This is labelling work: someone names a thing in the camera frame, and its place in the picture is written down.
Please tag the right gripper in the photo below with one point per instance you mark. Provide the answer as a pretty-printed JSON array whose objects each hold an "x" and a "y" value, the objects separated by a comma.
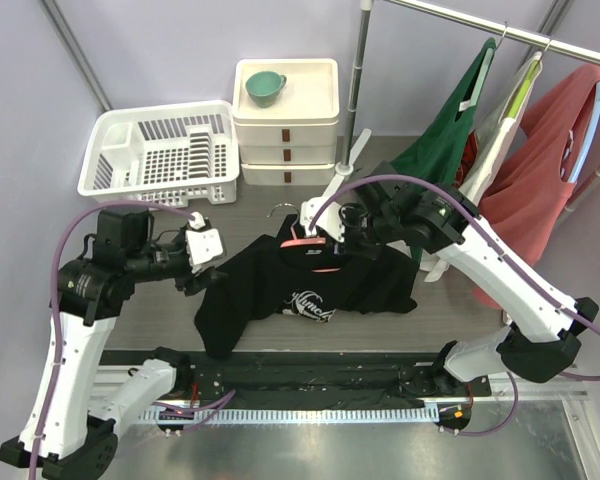
[{"x": 350, "y": 247}]

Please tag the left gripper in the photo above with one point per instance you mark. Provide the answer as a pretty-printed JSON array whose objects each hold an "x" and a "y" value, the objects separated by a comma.
[{"x": 192, "y": 283}]

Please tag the pink hanger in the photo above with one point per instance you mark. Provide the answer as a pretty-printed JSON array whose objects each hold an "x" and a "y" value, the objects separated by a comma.
[{"x": 317, "y": 253}]

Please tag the black t shirt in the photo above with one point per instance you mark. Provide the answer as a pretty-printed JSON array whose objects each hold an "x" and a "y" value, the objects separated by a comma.
[{"x": 265, "y": 279}]

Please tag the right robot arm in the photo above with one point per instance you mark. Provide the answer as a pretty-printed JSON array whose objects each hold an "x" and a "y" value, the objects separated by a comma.
[{"x": 542, "y": 340}]

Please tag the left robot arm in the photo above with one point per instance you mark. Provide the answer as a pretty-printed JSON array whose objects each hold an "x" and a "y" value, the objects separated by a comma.
[{"x": 67, "y": 436}]

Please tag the green t shirt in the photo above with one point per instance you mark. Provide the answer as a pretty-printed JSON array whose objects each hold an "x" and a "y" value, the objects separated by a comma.
[{"x": 436, "y": 155}]

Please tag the salmon pink t shirt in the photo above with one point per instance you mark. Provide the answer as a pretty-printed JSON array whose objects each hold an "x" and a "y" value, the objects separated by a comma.
[{"x": 528, "y": 195}]

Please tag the white t shirt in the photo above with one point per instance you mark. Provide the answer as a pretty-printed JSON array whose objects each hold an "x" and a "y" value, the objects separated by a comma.
[{"x": 488, "y": 143}]

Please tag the lime green hanger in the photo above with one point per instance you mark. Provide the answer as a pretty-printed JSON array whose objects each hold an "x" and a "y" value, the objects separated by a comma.
[{"x": 533, "y": 70}]

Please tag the light blue hanger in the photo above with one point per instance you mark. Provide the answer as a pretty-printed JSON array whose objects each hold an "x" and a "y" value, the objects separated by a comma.
[{"x": 571, "y": 174}]

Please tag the metal clothes rack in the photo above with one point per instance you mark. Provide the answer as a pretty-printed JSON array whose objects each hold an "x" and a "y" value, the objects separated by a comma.
[{"x": 542, "y": 41}]

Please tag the white plastic basket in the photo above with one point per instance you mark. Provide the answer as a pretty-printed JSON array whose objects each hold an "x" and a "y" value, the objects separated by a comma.
[{"x": 168, "y": 154}]

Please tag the white drawer unit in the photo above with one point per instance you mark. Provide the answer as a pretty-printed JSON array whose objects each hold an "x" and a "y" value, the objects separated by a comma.
[{"x": 294, "y": 141}]

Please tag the green cup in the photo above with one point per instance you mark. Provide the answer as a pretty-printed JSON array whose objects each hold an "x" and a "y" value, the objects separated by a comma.
[{"x": 264, "y": 87}]

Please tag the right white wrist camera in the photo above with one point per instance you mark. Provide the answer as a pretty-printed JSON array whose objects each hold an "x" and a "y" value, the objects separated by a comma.
[{"x": 317, "y": 221}]

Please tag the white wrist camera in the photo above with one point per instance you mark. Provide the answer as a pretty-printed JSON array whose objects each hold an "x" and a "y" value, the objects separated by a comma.
[
  {"x": 317, "y": 221},
  {"x": 203, "y": 243}
]

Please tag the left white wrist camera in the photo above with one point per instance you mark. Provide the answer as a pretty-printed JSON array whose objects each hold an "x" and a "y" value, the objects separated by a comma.
[{"x": 203, "y": 243}]

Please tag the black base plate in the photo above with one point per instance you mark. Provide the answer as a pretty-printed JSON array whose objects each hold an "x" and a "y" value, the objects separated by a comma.
[{"x": 287, "y": 380}]

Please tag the white cable duct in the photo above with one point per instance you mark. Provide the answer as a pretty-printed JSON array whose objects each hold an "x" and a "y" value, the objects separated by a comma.
[{"x": 426, "y": 414}]

